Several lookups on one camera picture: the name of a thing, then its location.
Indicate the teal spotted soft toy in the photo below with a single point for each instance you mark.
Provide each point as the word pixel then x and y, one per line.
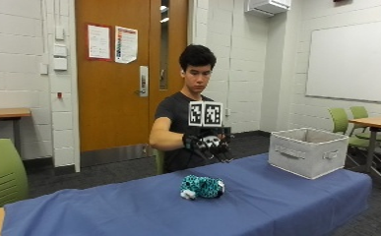
pixel 201 187

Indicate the white marker cube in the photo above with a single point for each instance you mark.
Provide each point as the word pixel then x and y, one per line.
pixel 206 113

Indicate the green chair behind the person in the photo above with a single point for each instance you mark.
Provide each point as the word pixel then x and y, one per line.
pixel 159 161

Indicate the the person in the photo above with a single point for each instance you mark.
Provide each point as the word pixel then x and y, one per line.
pixel 177 108

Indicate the blue tablecloth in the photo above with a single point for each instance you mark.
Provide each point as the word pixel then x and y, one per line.
pixel 190 203

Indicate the grey fabric storage bin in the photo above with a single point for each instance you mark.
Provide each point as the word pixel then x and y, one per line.
pixel 306 152

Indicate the wooden door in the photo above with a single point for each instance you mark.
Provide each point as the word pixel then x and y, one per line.
pixel 111 85

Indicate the wooden table with grey legs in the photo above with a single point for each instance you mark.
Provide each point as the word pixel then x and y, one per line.
pixel 375 131

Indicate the colourful paper poster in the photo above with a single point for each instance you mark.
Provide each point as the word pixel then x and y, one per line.
pixel 126 44

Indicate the white whiteboard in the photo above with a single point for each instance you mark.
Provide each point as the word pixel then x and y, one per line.
pixel 357 62

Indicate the white air conditioner unit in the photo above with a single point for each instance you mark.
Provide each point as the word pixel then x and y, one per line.
pixel 267 6

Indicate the wooden side table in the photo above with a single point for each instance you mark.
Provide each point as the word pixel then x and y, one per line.
pixel 5 114

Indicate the green plastic chair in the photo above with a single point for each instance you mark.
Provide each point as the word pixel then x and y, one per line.
pixel 1 173

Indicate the white paper notice red frame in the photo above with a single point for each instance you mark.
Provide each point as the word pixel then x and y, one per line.
pixel 99 42

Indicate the white wall switch boxes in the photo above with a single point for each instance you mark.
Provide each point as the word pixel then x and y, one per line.
pixel 61 49

